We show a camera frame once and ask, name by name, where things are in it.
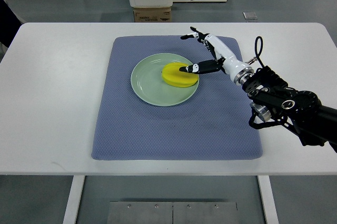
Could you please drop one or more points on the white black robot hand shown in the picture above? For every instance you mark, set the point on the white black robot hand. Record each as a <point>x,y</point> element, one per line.
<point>223,59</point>

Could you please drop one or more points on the yellow starfruit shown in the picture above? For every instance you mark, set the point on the yellow starfruit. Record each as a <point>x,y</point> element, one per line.
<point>174,74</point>

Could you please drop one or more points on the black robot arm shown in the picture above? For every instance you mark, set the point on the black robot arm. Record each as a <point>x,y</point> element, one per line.
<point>301,112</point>

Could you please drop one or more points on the grey floor plate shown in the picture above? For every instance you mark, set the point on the grey floor plate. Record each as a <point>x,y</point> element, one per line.
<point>249,16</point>

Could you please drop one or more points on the light green plate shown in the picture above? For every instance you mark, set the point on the light green plate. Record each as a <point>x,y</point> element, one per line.
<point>148,83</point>

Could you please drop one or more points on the blue textured mat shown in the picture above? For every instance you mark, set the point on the blue textured mat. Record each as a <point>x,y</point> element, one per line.
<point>211,125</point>

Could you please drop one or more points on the cardboard box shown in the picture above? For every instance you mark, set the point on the cardboard box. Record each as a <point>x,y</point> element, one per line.
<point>152,15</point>

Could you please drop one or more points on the right white table leg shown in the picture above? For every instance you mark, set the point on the right white table leg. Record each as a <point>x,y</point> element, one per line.
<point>269,208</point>

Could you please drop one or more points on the white table leg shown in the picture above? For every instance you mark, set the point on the white table leg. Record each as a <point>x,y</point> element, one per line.
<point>269,208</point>
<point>74,200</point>

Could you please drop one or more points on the left white table leg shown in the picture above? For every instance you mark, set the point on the left white table leg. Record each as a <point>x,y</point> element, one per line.
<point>74,200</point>

